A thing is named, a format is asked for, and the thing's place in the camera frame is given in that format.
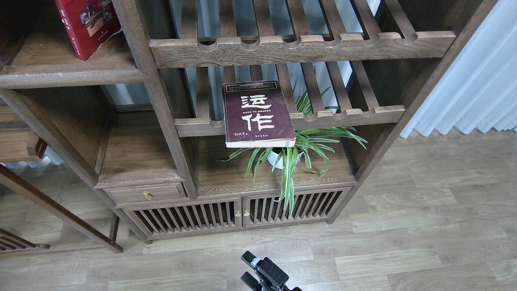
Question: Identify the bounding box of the white plant pot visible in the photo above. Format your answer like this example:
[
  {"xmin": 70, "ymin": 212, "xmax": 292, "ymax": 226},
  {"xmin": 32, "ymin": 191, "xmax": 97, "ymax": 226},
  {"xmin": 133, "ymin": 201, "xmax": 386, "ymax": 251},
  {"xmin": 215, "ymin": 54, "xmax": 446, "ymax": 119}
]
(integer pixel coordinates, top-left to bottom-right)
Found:
[{"xmin": 267, "ymin": 147, "xmax": 304, "ymax": 172}]

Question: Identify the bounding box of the red paperback book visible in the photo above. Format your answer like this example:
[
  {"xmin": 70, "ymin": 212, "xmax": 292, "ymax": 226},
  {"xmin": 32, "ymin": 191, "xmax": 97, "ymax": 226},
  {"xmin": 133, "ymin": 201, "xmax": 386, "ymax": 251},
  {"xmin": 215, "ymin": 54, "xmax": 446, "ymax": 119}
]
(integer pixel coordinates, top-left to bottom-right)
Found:
[{"xmin": 55, "ymin": 0, "xmax": 121, "ymax": 61}]

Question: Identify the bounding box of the green spider plant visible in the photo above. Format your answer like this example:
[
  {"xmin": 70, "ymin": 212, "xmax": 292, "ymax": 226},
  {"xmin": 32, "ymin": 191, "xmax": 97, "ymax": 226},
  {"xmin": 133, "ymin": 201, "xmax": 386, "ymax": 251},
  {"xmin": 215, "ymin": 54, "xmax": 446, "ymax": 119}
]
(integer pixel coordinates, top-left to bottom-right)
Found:
[{"xmin": 222, "ymin": 81, "xmax": 366, "ymax": 215}]

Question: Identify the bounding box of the dark wooden bookshelf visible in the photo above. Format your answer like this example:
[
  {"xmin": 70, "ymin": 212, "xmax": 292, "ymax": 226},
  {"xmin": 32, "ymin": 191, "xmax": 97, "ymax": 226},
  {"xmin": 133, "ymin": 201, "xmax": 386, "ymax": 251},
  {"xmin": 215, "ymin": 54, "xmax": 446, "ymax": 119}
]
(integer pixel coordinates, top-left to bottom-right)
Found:
[{"xmin": 1, "ymin": 0, "xmax": 496, "ymax": 243}]

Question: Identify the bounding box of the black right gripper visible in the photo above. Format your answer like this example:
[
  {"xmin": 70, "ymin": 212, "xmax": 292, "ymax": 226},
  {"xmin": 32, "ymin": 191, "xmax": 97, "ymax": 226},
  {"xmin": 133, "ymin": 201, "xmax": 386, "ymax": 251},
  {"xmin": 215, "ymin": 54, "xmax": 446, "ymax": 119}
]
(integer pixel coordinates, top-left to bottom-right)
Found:
[{"xmin": 241, "ymin": 251, "xmax": 303, "ymax": 291}]

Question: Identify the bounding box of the white pleated curtain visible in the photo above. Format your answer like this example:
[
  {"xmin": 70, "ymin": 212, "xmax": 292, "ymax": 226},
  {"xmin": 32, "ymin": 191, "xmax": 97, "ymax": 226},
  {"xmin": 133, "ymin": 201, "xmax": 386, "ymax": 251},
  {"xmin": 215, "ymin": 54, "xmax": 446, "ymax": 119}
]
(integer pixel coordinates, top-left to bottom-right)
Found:
[{"xmin": 400, "ymin": 0, "xmax": 517, "ymax": 138}]

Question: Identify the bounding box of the brass drawer knob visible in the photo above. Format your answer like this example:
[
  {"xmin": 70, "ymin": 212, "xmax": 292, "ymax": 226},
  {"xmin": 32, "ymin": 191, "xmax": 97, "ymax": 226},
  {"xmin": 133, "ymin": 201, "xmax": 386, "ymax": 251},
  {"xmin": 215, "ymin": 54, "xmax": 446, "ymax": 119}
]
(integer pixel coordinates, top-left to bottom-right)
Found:
[{"xmin": 143, "ymin": 191, "xmax": 153, "ymax": 201}]

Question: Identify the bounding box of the dark maroon book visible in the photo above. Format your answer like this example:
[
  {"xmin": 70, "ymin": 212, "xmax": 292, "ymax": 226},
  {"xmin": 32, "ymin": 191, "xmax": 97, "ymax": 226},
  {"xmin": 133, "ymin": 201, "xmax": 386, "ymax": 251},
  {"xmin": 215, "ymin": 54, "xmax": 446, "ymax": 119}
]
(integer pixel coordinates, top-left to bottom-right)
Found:
[{"xmin": 222, "ymin": 80, "xmax": 296, "ymax": 148}]

